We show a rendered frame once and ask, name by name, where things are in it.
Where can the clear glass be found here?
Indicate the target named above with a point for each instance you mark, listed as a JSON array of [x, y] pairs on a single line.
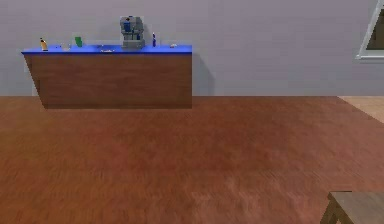
[[66, 46]]

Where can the orange bottle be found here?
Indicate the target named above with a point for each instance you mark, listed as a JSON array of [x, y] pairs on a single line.
[[43, 45]]

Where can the grey coffee machine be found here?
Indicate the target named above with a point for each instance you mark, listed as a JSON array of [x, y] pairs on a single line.
[[132, 31]]

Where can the white framed window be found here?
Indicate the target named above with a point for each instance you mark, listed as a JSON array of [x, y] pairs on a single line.
[[373, 36]]

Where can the brown counter with blue top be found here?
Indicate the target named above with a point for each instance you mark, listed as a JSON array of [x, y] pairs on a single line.
[[113, 80]]

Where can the small pale flat item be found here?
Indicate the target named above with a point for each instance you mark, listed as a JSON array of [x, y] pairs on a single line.
[[106, 50]]

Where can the small red and white item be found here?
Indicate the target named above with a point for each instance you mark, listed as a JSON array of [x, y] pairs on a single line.
[[173, 45]]

